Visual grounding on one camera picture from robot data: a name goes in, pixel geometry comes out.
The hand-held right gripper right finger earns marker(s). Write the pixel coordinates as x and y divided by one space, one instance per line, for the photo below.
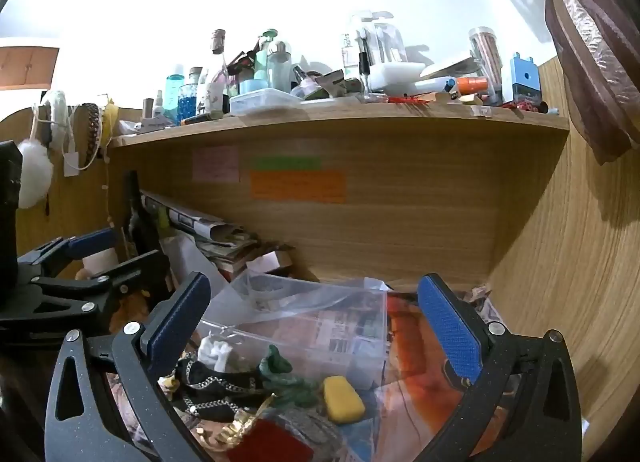
450 329

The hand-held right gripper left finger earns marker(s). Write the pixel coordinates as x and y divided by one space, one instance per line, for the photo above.
175 324

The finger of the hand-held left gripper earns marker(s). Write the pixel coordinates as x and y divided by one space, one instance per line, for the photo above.
135 274
90 243

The white cloth pouch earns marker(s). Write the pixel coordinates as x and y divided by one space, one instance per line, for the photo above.
215 349

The green striped cloth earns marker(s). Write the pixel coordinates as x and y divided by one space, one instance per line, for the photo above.
282 377

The clear plastic box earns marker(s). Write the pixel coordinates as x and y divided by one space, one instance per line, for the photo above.
325 342

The yellow sponge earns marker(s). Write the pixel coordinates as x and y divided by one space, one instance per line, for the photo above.
342 399

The red cloth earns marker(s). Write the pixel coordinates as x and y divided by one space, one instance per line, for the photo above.
272 444

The grey glitter pouch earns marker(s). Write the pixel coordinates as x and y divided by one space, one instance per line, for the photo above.
312 429

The white fluffy pompom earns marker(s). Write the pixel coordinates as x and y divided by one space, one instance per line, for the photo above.
34 175

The stack of newspapers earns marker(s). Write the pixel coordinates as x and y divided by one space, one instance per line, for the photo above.
200 228

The white fluffy headband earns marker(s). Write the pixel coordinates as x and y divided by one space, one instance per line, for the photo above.
56 107

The black patterned headband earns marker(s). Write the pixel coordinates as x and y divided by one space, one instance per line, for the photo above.
92 135

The yellow headband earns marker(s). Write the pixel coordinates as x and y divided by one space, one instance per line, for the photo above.
110 122

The small white brown box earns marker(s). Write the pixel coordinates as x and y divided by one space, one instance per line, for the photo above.
272 260

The pink sticky note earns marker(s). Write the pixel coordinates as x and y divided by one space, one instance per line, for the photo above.
215 165

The brown cardboard tube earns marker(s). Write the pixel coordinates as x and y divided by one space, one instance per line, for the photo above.
148 107

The small white bottle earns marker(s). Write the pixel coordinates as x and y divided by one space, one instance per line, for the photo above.
159 103

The brown pen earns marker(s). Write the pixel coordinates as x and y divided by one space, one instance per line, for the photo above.
197 118

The faceted blue liquid bottle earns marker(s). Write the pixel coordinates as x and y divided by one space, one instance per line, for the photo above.
189 95

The light blue mouthwash bottle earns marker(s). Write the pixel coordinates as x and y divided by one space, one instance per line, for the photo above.
175 85

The orange sticky note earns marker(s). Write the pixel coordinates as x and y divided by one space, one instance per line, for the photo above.
297 186

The green sticky note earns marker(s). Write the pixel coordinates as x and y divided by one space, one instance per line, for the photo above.
286 163

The flat clear plastic case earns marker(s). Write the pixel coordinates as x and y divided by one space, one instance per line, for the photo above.
262 102

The tall clear illustrated bottle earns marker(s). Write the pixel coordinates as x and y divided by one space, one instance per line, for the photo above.
217 62

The wooden shelf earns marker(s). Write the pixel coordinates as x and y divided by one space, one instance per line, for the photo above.
350 120

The red pen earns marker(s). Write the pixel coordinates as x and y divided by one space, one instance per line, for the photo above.
407 100

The mint green pump bottle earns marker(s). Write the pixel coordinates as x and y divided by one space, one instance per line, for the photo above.
264 56

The clear bottle silver cap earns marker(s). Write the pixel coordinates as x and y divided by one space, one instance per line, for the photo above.
280 66

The blue pencil sharpener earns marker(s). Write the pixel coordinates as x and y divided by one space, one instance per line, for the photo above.
525 80

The white foam box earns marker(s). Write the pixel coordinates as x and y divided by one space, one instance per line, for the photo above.
395 74

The clear jar of sticks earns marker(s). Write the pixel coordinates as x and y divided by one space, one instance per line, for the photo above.
484 58

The clear toothbrush packaging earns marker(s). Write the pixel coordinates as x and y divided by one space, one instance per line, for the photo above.
372 47

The pink curtain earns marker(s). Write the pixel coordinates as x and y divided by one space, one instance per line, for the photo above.
590 42

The wooden wall cabinet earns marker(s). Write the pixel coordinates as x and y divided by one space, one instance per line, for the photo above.
27 67

